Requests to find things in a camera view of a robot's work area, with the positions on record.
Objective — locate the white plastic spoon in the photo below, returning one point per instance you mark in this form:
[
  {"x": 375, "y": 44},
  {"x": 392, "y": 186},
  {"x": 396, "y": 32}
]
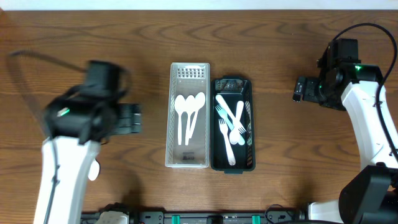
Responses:
[
  {"x": 94, "y": 170},
  {"x": 199, "y": 103},
  {"x": 180, "y": 109},
  {"x": 189, "y": 110}
]

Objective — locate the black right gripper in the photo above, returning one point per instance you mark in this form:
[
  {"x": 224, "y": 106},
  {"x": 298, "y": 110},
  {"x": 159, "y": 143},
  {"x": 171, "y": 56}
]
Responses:
[{"x": 310, "y": 90}]

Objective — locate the black perforated plastic basket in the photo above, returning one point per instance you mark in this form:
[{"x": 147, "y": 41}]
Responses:
[{"x": 237, "y": 93}]

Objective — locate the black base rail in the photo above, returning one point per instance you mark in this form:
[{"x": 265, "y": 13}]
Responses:
[{"x": 273, "y": 214}]

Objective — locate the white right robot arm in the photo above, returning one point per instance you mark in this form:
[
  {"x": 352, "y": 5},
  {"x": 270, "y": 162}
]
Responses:
[{"x": 371, "y": 197}]

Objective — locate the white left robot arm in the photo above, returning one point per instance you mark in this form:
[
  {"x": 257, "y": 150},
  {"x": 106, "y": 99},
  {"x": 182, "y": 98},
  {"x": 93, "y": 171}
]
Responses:
[{"x": 76, "y": 129}]

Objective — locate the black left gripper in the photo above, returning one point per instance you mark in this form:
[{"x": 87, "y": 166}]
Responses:
[{"x": 130, "y": 118}]

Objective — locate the clear perforated plastic basket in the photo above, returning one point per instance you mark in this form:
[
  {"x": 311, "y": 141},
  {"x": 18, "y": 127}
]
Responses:
[{"x": 188, "y": 79}]

